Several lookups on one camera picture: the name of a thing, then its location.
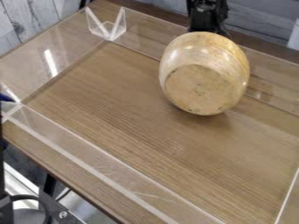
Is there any brown wooden bowl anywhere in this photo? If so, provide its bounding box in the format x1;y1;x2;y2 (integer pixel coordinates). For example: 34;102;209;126
159;31;249;116

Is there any black table leg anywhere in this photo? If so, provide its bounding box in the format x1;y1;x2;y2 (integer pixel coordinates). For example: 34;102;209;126
43;174;57;196

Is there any clear acrylic corner bracket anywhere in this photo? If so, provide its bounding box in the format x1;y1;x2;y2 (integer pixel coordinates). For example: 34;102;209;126
84;7;127;41

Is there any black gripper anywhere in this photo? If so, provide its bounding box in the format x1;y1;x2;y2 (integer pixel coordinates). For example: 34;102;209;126
188;10;228;35

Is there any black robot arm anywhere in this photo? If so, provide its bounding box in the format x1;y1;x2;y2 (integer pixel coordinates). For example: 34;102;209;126
185;0;229;37

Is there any clear acrylic front barrier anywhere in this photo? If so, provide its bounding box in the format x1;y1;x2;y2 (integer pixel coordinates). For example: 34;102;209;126
0;84;224;224

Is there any black metal base plate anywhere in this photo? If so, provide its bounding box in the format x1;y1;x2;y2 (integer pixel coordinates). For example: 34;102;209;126
0;198;88;224

